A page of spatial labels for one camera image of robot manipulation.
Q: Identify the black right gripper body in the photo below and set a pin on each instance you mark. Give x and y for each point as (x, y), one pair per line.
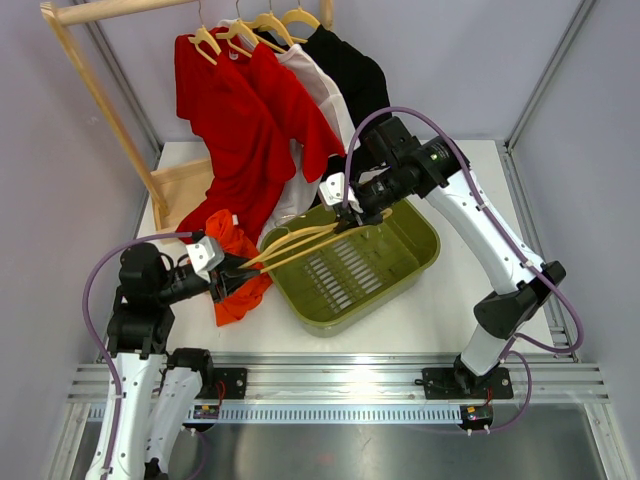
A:
(381, 192)

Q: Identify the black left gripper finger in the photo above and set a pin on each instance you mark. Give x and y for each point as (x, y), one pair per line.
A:
(225, 287)
(234, 264)

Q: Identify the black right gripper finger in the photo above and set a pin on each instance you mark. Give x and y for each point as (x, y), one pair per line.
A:
(344, 220)
(359, 219)

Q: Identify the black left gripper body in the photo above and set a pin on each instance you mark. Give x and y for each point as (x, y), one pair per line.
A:
(179, 286)

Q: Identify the orange t shirt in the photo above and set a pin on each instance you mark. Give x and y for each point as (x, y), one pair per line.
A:
(244, 291)

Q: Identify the red t shirt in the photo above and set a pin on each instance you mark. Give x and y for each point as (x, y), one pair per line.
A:
(225, 125)
(304, 101)

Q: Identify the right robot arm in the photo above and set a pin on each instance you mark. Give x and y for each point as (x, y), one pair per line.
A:
(438, 172)

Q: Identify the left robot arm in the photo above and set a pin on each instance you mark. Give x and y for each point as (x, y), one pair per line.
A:
(151, 389)

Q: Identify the white t shirt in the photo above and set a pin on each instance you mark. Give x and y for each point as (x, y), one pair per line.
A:
(297, 194)

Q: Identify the black t shirt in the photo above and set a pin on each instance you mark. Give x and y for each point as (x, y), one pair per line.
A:
(359, 79)

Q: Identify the yellow hanger of black shirt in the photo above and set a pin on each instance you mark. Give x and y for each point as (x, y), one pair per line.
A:
(300, 15)

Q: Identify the yellow hanger of white shirt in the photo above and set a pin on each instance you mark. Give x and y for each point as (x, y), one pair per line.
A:
(269, 20)

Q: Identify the olive green plastic basket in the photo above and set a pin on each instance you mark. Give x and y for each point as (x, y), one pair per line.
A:
(334, 287)

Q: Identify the wooden clothes rack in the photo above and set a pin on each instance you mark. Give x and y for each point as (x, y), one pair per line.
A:
(176, 185)

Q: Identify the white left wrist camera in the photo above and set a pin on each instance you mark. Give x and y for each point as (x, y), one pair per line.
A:
(205, 256)

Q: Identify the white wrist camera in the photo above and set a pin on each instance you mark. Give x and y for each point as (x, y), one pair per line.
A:
(334, 190)
(205, 256)

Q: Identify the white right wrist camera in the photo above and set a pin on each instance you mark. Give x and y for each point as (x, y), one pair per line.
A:
(334, 190)

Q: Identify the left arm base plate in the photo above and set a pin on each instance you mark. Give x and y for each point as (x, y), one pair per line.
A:
(226, 383)

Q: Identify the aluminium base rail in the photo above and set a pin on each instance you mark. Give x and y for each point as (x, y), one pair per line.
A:
(390, 378)

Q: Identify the white slotted cable duct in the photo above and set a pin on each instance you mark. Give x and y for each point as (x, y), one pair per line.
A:
(327, 414)

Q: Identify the aluminium frame post left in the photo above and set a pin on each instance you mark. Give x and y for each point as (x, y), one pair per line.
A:
(101, 53)

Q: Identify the aluminium frame post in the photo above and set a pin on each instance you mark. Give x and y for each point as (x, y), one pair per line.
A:
(570, 34)
(101, 53)

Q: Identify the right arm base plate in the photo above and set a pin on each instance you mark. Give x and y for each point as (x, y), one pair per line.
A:
(449, 383)

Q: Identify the aluminium frame post right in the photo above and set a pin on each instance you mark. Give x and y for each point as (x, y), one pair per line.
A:
(570, 34)

